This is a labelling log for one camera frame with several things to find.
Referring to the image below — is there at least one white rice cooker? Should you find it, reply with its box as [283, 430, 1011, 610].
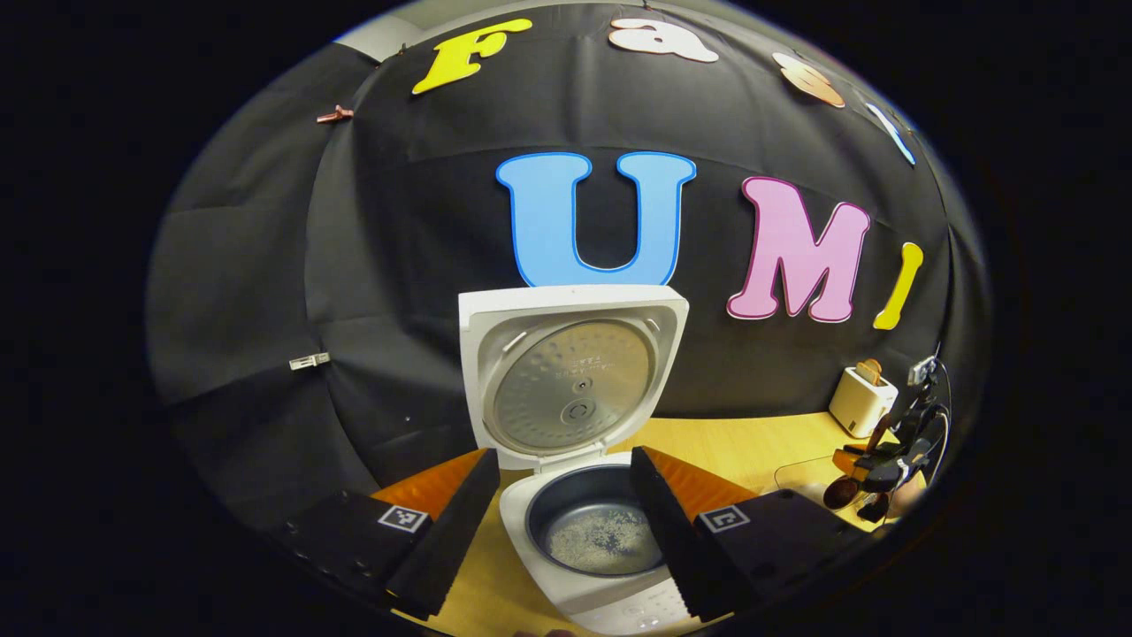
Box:
[458, 284, 708, 636]

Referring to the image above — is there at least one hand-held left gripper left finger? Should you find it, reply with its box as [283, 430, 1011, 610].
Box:
[274, 448, 502, 620]

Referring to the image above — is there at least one clear container of white rice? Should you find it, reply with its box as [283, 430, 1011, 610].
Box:
[774, 456, 852, 510]

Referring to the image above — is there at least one white toaster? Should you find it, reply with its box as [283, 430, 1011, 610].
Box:
[829, 365, 899, 439]

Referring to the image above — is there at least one black backdrop cloth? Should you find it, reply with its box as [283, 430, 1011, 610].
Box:
[146, 0, 991, 532]

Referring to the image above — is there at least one dark wooden spoon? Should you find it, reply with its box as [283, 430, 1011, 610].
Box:
[822, 414, 896, 511]

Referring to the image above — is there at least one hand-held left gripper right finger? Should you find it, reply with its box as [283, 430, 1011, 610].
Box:
[629, 446, 872, 623]

